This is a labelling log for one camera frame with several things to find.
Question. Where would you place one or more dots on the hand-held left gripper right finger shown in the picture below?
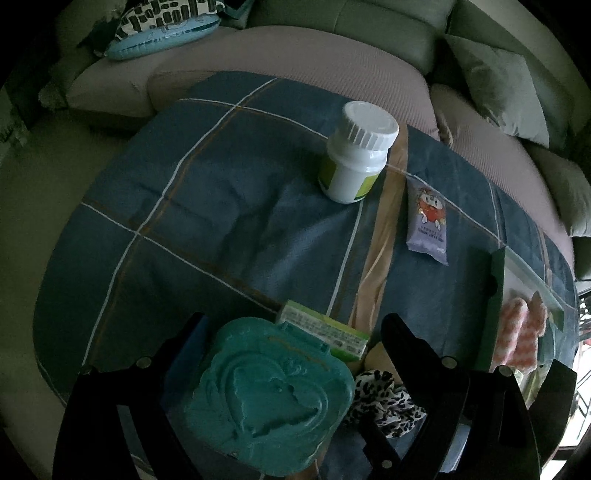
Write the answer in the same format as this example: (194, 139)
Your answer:
(406, 360)

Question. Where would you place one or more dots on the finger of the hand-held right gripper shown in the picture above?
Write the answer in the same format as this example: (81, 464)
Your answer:
(556, 406)

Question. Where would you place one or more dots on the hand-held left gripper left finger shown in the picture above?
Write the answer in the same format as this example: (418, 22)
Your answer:
(196, 337)

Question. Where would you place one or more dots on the pink white striped cloth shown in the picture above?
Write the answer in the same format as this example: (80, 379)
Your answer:
(517, 332)

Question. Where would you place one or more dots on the teal embossed plastic case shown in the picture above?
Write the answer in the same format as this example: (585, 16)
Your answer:
(268, 397)

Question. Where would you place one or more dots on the green-rimmed white tray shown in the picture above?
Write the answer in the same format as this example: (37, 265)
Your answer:
(494, 300)

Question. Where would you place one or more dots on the leopard print scrunchie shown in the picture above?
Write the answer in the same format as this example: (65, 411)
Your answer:
(369, 387)

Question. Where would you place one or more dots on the green paper box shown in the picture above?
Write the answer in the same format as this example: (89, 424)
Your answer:
(318, 330)

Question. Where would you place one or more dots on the blue plaid blanket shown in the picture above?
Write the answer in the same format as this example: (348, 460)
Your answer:
(207, 207)

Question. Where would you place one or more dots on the purple cartoon wipes packet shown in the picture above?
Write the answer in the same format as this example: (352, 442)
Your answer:
(427, 226)

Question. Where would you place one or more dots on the white plastic bottle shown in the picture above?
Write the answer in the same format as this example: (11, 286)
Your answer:
(355, 170)

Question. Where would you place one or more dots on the grey-green throw pillow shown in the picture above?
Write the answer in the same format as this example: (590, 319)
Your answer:
(503, 83)
(563, 194)

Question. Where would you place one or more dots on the blue patterned pillow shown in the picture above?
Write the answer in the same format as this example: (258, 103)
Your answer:
(152, 41)

